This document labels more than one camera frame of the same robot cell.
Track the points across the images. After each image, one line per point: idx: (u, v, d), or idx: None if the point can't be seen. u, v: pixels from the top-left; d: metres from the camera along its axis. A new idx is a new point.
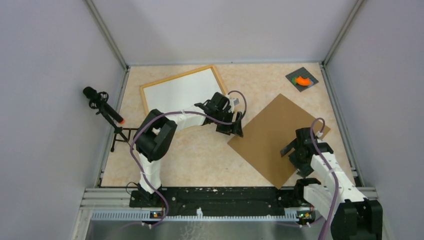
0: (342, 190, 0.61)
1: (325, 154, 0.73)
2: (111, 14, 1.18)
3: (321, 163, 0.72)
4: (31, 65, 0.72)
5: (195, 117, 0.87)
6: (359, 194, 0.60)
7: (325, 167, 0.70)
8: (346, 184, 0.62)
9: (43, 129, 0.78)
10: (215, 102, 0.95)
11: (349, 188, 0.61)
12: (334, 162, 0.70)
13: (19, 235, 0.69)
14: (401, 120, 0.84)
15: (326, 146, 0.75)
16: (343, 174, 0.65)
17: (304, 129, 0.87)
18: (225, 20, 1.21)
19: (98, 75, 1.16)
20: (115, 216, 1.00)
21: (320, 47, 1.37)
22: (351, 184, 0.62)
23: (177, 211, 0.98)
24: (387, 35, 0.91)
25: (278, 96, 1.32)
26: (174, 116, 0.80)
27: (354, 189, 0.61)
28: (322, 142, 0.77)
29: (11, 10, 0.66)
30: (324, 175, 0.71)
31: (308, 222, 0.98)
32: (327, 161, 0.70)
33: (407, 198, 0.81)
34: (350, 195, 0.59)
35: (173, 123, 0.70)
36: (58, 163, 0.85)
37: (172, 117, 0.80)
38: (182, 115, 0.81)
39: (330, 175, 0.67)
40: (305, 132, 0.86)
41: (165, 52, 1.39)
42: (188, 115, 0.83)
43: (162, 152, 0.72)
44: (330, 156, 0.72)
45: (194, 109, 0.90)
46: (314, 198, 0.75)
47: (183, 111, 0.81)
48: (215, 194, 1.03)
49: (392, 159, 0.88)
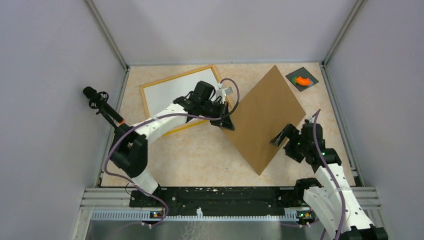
0: (348, 213, 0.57)
1: (332, 166, 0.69)
2: (110, 13, 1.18)
3: (327, 178, 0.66)
4: (31, 65, 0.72)
5: (171, 122, 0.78)
6: (365, 218, 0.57)
7: (332, 183, 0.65)
8: (353, 207, 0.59)
9: (43, 129, 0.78)
10: (198, 93, 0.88)
11: (356, 212, 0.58)
12: (342, 177, 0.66)
13: (19, 234, 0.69)
14: (400, 120, 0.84)
15: (334, 155, 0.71)
16: (351, 194, 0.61)
17: (310, 129, 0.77)
18: (224, 19, 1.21)
19: (98, 76, 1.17)
20: (115, 217, 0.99)
21: (320, 47, 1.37)
22: (358, 207, 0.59)
23: (177, 211, 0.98)
24: (387, 35, 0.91)
25: (272, 68, 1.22)
26: (146, 126, 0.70)
27: (361, 213, 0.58)
28: (329, 148, 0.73)
29: (10, 10, 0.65)
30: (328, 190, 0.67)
31: (308, 222, 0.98)
32: (334, 176, 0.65)
33: (408, 199, 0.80)
34: (356, 221, 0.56)
35: (142, 139, 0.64)
36: (57, 163, 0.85)
37: (146, 129, 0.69)
38: (155, 123, 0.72)
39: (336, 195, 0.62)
40: (310, 131, 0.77)
41: (165, 52, 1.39)
42: (163, 121, 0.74)
43: (140, 165, 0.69)
44: (338, 169, 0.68)
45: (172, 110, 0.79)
46: (313, 203, 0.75)
47: (155, 119, 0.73)
48: (215, 194, 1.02)
49: (392, 159, 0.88)
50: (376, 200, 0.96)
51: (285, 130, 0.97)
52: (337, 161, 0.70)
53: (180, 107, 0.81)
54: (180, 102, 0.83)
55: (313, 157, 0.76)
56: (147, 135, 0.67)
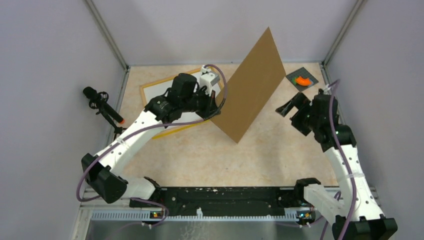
0: (358, 202, 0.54)
1: (344, 147, 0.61)
2: (111, 14, 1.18)
3: (339, 162, 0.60)
4: (32, 65, 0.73)
5: (145, 135, 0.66)
6: (376, 208, 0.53)
7: (343, 168, 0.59)
8: (363, 195, 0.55)
9: (43, 130, 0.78)
10: (176, 91, 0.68)
11: (366, 201, 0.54)
12: (355, 161, 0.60)
13: (19, 234, 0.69)
14: (400, 119, 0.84)
15: (348, 133, 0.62)
16: (363, 181, 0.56)
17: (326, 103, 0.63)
18: (224, 19, 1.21)
19: (98, 76, 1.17)
20: (115, 217, 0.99)
21: (320, 47, 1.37)
22: (369, 196, 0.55)
23: (177, 211, 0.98)
24: (387, 35, 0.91)
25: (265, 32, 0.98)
26: (109, 153, 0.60)
27: (372, 203, 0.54)
28: (343, 125, 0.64)
29: (11, 10, 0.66)
30: (338, 173, 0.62)
31: (308, 222, 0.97)
32: (347, 161, 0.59)
33: (408, 199, 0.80)
34: (366, 210, 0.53)
35: (103, 175, 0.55)
36: (57, 163, 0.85)
37: (109, 157, 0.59)
38: (121, 148, 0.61)
39: (348, 181, 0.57)
40: (326, 106, 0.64)
41: (165, 52, 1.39)
42: (131, 143, 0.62)
43: (121, 191, 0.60)
44: (352, 151, 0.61)
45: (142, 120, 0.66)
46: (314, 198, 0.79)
47: (120, 143, 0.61)
48: (215, 194, 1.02)
49: (392, 159, 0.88)
50: (377, 200, 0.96)
51: (294, 99, 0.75)
52: (351, 142, 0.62)
53: (153, 115, 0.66)
54: (152, 106, 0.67)
55: (324, 135, 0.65)
56: (111, 166, 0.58)
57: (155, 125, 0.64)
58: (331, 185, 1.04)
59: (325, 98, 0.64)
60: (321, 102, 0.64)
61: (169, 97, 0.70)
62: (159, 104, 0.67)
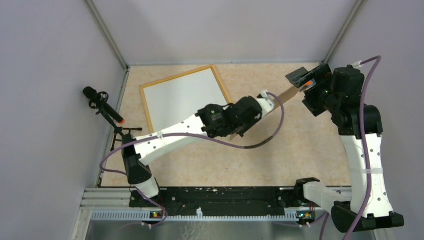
0: (371, 200, 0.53)
1: (368, 137, 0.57)
2: (111, 13, 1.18)
3: (358, 153, 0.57)
4: (32, 64, 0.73)
5: (181, 140, 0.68)
6: (387, 205, 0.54)
7: (362, 160, 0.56)
8: (377, 193, 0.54)
9: (43, 130, 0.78)
10: (238, 110, 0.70)
11: (379, 199, 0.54)
12: (375, 153, 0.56)
13: (19, 234, 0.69)
14: (400, 120, 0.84)
15: (374, 115, 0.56)
16: (380, 177, 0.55)
17: (351, 79, 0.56)
18: (224, 19, 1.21)
19: (98, 76, 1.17)
20: (116, 217, 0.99)
21: (320, 47, 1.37)
22: (383, 193, 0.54)
23: (177, 211, 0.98)
24: (387, 35, 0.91)
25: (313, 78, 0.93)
26: (147, 142, 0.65)
27: (384, 199, 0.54)
28: (369, 106, 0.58)
29: (11, 10, 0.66)
30: (352, 163, 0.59)
31: (308, 222, 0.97)
32: (368, 153, 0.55)
33: (409, 199, 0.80)
34: (376, 208, 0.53)
35: (134, 162, 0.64)
36: (57, 163, 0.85)
37: (144, 147, 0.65)
38: (157, 142, 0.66)
39: (363, 176, 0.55)
40: (351, 84, 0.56)
41: (165, 52, 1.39)
42: (168, 141, 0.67)
43: (143, 179, 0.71)
44: (374, 142, 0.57)
45: (188, 125, 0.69)
46: (313, 192, 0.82)
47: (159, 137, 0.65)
48: (215, 194, 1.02)
49: (392, 160, 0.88)
50: None
51: (318, 71, 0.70)
52: (377, 131, 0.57)
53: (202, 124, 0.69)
54: (206, 114, 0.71)
55: (346, 118, 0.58)
56: (142, 155, 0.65)
57: (200, 134, 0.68)
58: (331, 185, 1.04)
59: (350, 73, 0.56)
60: (344, 78, 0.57)
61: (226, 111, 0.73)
62: (212, 115, 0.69)
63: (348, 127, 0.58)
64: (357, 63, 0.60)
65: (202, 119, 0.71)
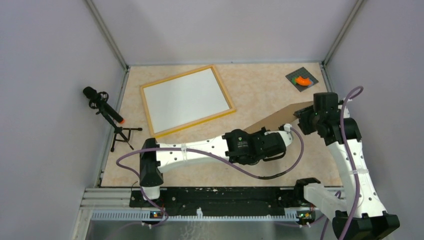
0: (361, 199, 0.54)
1: (350, 142, 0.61)
2: (111, 14, 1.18)
3: (343, 157, 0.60)
4: (32, 64, 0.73)
5: (200, 158, 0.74)
6: (379, 204, 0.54)
7: (347, 163, 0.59)
8: (367, 192, 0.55)
9: (42, 130, 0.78)
10: (264, 143, 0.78)
11: (369, 198, 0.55)
12: (359, 156, 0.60)
13: (19, 234, 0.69)
14: (401, 119, 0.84)
15: (353, 127, 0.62)
16: (366, 177, 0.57)
17: (327, 97, 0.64)
18: (224, 19, 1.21)
19: (98, 75, 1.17)
20: (115, 216, 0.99)
21: (320, 46, 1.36)
22: (372, 192, 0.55)
23: (177, 211, 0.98)
24: (387, 35, 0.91)
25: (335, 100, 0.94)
26: (169, 153, 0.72)
27: (375, 199, 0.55)
28: (349, 118, 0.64)
29: (11, 9, 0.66)
30: (340, 169, 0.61)
31: (308, 222, 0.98)
32: (351, 155, 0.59)
33: (410, 199, 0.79)
34: (369, 207, 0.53)
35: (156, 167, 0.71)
36: (57, 163, 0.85)
37: (166, 156, 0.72)
38: (179, 155, 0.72)
39: (351, 177, 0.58)
40: (328, 101, 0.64)
41: (165, 52, 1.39)
42: (188, 155, 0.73)
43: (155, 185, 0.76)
44: (356, 146, 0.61)
45: (214, 144, 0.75)
46: (313, 195, 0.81)
47: (182, 150, 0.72)
48: (215, 193, 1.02)
49: (392, 160, 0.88)
50: None
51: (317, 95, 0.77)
52: (356, 136, 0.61)
53: (225, 147, 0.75)
54: (232, 138, 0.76)
55: (329, 128, 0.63)
56: (161, 163, 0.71)
57: (221, 157, 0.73)
58: (331, 185, 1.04)
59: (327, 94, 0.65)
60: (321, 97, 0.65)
61: (252, 141, 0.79)
62: (238, 141, 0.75)
63: (332, 138, 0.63)
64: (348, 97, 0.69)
65: (228, 143, 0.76)
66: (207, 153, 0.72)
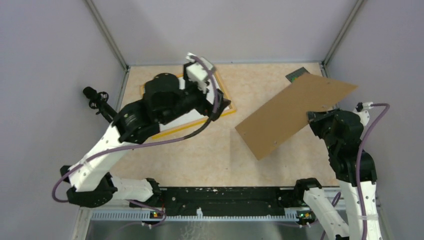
0: None
1: (363, 184, 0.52)
2: (111, 14, 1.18)
3: (353, 199, 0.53)
4: (32, 65, 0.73)
5: (112, 156, 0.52)
6: None
7: (357, 206, 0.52)
8: (373, 238, 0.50)
9: (43, 130, 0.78)
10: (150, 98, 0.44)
11: None
12: (372, 200, 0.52)
13: (19, 235, 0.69)
14: (400, 119, 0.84)
15: (370, 167, 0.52)
16: (376, 223, 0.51)
17: (350, 129, 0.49)
18: (224, 19, 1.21)
19: (98, 76, 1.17)
20: (116, 217, 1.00)
21: (320, 46, 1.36)
22: (379, 239, 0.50)
23: (177, 211, 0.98)
24: (386, 35, 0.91)
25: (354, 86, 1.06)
26: (77, 171, 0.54)
27: None
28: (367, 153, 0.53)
29: (12, 10, 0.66)
30: (348, 207, 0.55)
31: (308, 222, 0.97)
32: (362, 200, 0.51)
33: (410, 201, 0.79)
34: None
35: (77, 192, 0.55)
36: (57, 163, 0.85)
37: (76, 177, 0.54)
38: (84, 169, 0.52)
39: (359, 221, 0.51)
40: (350, 134, 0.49)
41: (165, 51, 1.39)
42: (92, 164, 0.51)
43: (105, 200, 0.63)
44: (370, 189, 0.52)
45: (109, 136, 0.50)
46: (314, 206, 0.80)
47: (82, 163, 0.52)
48: (215, 194, 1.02)
49: (391, 160, 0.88)
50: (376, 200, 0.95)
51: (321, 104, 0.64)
52: (372, 178, 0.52)
53: (118, 134, 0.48)
54: (120, 121, 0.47)
55: (342, 164, 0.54)
56: (76, 186, 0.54)
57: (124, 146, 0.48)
58: (331, 185, 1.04)
59: (350, 122, 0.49)
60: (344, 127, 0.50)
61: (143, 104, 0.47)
62: (124, 119, 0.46)
63: (345, 175, 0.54)
64: (367, 104, 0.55)
65: (119, 128, 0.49)
66: (102, 151, 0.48)
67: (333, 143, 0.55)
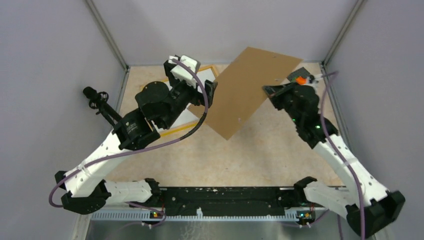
0: (363, 187, 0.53)
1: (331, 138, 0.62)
2: (111, 14, 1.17)
3: (331, 153, 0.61)
4: (32, 65, 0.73)
5: (110, 163, 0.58)
6: (380, 186, 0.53)
7: (337, 157, 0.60)
8: (365, 178, 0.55)
9: (42, 130, 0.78)
10: (149, 107, 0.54)
11: (369, 183, 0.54)
12: (344, 148, 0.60)
13: (19, 235, 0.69)
14: (400, 119, 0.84)
15: (331, 127, 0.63)
16: (358, 164, 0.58)
17: (310, 102, 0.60)
18: (224, 20, 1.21)
19: (98, 76, 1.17)
20: (116, 216, 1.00)
21: (320, 46, 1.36)
22: (370, 177, 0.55)
23: (177, 211, 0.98)
24: (386, 35, 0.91)
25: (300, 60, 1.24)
26: (75, 177, 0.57)
27: (375, 183, 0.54)
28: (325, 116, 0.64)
29: (11, 10, 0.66)
30: (334, 164, 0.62)
31: (308, 222, 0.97)
32: (337, 150, 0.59)
33: (409, 201, 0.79)
34: (373, 192, 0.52)
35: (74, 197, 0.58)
36: (57, 163, 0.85)
37: (73, 182, 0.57)
38: (83, 174, 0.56)
39: (345, 169, 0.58)
40: (311, 106, 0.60)
41: (165, 52, 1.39)
42: (92, 170, 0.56)
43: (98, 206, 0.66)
44: (339, 140, 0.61)
45: (110, 143, 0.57)
46: (315, 196, 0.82)
47: (81, 169, 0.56)
48: (215, 194, 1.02)
49: (391, 160, 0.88)
50: None
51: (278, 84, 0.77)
52: (334, 132, 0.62)
53: (119, 142, 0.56)
54: (122, 128, 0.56)
55: (308, 132, 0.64)
56: (72, 192, 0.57)
57: (123, 153, 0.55)
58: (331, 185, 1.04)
59: (308, 96, 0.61)
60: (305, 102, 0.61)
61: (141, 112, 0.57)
62: (127, 127, 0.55)
63: (312, 141, 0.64)
64: None
65: (120, 135, 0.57)
66: (106, 156, 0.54)
67: (298, 117, 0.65)
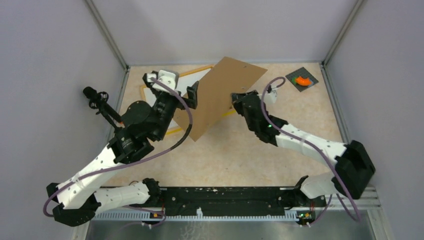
0: (324, 150, 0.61)
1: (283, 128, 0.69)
2: (110, 14, 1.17)
3: (287, 139, 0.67)
4: (32, 65, 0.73)
5: (104, 177, 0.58)
6: (337, 144, 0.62)
7: (293, 140, 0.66)
8: (322, 144, 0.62)
9: (42, 131, 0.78)
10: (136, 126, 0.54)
11: (327, 146, 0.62)
12: (296, 130, 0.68)
13: (19, 235, 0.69)
14: (399, 119, 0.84)
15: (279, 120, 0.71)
16: (311, 135, 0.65)
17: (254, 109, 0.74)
18: (224, 20, 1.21)
19: (98, 75, 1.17)
20: (115, 217, 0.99)
21: (320, 46, 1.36)
22: (324, 142, 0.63)
23: (176, 211, 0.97)
24: (386, 36, 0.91)
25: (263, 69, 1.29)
26: (67, 189, 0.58)
27: (332, 143, 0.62)
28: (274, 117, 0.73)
29: (11, 10, 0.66)
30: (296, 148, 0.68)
31: (308, 222, 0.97)
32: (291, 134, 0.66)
33: (409, 200, 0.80)
34: (334, 151, 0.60)
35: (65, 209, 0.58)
36: (57, 163, 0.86)
37: (65, 194, 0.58)
38: (75, 187, 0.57)
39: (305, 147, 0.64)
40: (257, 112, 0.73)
41: (165, 51, 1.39)
42: (84, 183, 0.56)
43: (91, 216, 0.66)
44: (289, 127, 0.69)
45: (103, 157, 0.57)
46: (311, 189, 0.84)
47: (73, 181, 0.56)
48: (215, 194, 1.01)
49: (391, 160, 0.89)
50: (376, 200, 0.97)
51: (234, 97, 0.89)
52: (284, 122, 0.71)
53: (114, 155, 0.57)
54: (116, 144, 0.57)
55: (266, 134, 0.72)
56: (64, 203, 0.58)
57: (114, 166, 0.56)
58: None
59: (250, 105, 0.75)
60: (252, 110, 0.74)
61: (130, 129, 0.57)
62: (121, 143, 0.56)
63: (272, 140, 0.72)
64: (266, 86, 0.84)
65: (115, 149, 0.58)
66: (97, 171, 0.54)
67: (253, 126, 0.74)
